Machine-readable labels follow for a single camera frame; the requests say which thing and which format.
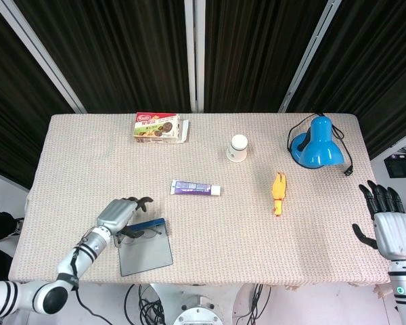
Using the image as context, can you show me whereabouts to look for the thin wire eyeglasses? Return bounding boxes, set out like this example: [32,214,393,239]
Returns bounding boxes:
[116,227,163,244]

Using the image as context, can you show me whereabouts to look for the blue glasses case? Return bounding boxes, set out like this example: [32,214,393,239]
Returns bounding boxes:
[114,218,174,278]

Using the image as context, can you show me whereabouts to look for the opened cookie carton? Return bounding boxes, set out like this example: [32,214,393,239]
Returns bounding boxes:
[133,112,190,145]

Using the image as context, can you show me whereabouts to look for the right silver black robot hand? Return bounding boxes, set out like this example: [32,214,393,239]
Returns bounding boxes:
[351,180,406,261]

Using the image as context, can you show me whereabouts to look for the white frame post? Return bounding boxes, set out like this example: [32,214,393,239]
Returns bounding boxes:
[0,0,87,114]
[184,0,206,113]
[277,0,342,113]

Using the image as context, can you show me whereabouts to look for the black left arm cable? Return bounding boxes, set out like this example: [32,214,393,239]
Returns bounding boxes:
[70,248,114,325]

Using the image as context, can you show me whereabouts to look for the beige cloth-covered table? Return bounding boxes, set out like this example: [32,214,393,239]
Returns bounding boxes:
[8,113,395,285]

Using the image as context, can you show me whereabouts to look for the blue desk lamp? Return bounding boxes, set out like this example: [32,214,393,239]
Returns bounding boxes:
[289,115,345,169]

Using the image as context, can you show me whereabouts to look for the yellow rubber chicken toy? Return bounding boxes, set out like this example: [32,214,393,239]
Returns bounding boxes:
[271,171,288,217]

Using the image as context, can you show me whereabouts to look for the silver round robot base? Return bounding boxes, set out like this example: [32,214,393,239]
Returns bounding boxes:
[173,294,223,325]

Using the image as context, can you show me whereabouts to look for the black floor cable bundle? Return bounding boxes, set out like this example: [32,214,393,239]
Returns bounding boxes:
[124,283,166,325]
[235,283,273,325]

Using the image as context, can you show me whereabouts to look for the black lamp power cable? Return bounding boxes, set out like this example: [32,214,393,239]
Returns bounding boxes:
[287,113,355,176]

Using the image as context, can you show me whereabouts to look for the dark pleated curtain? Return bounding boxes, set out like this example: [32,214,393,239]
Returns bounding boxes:
[0,0,406,190]

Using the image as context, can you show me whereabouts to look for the white paper cup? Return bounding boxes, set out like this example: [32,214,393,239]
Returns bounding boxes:
[226,134,250,163]

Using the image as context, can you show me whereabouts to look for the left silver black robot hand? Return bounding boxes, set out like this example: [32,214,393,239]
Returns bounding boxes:
[96,196,154,240]

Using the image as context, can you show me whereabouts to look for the purple toothpaste tube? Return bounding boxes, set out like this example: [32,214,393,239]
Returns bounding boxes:
[170,179,222,196]

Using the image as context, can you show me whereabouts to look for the black screen device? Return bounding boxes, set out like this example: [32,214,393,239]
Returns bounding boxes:
[384,157,406,179]

